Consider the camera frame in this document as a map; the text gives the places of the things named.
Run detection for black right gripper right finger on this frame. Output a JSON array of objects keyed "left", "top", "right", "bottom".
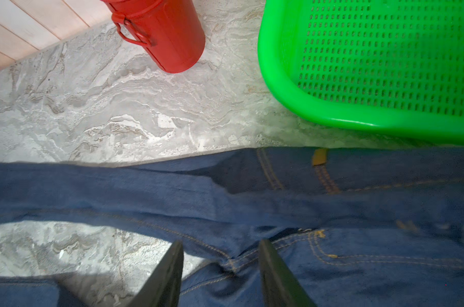
[{"left": 258, "top": 239, "right": 316, "bottom": 307}]

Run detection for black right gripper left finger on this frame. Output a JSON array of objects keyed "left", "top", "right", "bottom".
[{"left": 128, "top": 240, "right": 184, "bottom": 307}]

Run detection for blue denim trousers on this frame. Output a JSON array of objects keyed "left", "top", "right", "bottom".
[{"left": 0, "top": 147, "right": 464, "bottom": 306}]

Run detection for green plastic basket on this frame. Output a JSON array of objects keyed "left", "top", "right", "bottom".
[{"left": 258, "top": 0, "right": 464, "bottom": 145}]

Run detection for red metal pencil cup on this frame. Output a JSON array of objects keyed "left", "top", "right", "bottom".
[{"left": 104, "top": 0, "right": 206, "bottom": 74}]

